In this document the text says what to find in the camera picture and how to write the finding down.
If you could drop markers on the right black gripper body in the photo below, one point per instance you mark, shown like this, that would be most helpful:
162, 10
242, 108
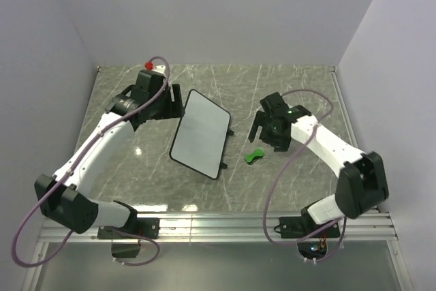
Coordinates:
270, 134

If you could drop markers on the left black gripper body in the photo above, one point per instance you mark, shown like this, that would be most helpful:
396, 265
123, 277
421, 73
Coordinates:
161, 107

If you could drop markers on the green whiteboard eraser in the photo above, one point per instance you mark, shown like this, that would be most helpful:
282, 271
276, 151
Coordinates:
254, 156

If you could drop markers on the white board black frame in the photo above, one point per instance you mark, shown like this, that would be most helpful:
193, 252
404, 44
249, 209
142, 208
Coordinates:
201, 135

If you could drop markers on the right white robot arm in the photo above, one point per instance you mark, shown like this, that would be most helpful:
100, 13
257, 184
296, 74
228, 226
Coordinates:
361, 176

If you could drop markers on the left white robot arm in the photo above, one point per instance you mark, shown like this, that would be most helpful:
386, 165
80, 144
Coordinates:
64, 195

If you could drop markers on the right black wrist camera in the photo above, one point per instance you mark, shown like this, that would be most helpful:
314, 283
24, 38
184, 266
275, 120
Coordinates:
274, 105

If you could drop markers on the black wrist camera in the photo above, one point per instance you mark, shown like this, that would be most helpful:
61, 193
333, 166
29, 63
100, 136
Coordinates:
149, 82
274, 105

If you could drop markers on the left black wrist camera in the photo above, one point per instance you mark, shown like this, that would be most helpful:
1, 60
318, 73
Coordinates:
149, 82

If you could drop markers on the aluminium right side rail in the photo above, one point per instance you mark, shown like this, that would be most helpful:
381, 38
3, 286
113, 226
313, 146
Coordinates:
344, 112

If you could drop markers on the aluminium rail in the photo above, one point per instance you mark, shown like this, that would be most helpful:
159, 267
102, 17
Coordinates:
344, 112
224, 228

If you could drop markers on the aluminium front rail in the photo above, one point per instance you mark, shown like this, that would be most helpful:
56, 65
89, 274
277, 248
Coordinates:
224, 228

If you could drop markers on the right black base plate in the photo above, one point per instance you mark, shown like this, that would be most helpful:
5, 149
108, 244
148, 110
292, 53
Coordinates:
298, 227

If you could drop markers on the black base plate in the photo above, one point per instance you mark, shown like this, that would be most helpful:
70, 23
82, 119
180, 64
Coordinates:
147, 227
298, 227

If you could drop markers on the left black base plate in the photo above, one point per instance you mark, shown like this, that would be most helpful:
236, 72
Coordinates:
147, 227

